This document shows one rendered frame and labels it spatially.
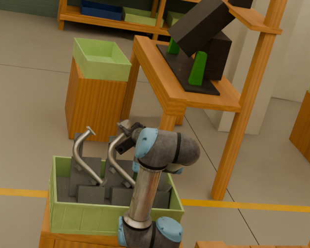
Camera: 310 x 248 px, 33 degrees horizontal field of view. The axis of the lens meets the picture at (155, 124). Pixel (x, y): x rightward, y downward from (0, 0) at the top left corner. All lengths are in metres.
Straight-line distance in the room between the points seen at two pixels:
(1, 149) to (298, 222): 2.60
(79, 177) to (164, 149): 0.85
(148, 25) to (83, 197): 5.88
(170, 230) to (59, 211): 0.57
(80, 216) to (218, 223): 2.01
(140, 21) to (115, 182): 5.77
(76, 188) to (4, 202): 1.44
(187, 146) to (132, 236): 0.45
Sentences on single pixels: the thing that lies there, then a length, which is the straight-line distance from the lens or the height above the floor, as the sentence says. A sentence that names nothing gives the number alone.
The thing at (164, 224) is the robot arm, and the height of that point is 1.12.
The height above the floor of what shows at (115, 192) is 0.91.
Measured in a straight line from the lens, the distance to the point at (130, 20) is 8.24.
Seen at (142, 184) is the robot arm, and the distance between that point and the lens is 1.98.
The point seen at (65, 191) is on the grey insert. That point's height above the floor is 0.85.
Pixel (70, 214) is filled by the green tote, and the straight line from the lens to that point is 2.45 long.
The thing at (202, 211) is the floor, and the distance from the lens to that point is 4.37.
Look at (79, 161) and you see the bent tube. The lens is 2.58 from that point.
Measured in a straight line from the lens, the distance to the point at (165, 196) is 2.70.
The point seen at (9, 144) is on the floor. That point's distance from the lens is 4.76.
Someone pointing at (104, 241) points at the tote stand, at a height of 0.78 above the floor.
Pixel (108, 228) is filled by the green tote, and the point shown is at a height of 0.84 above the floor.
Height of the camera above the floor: 2.35
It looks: 25 degrees down
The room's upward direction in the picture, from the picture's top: 14 degrees clockwise
